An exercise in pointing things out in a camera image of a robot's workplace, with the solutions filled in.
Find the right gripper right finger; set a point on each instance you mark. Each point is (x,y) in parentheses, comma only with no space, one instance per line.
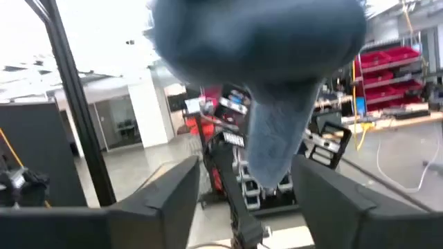
(346,221)

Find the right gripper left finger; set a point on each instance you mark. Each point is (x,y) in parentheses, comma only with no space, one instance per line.
(155,221)

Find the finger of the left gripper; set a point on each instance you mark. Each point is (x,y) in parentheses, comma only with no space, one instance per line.
(337,128)
(235,90)

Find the blue denim baseball cap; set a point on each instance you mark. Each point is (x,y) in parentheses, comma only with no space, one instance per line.
(256,45)

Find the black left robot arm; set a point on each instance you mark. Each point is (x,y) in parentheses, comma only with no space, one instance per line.
(228,180)

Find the red object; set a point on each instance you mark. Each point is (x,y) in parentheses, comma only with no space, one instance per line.
(204,128)

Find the wooden workbench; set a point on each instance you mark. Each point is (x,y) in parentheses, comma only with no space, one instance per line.
(408,121)

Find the shelf with red bins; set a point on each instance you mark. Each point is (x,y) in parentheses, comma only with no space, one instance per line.
(391,55)

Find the black partition panel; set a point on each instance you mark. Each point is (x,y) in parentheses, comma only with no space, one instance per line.
(34,138)

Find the black aluminium rig frame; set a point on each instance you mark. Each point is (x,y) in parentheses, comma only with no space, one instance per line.
(79,121)

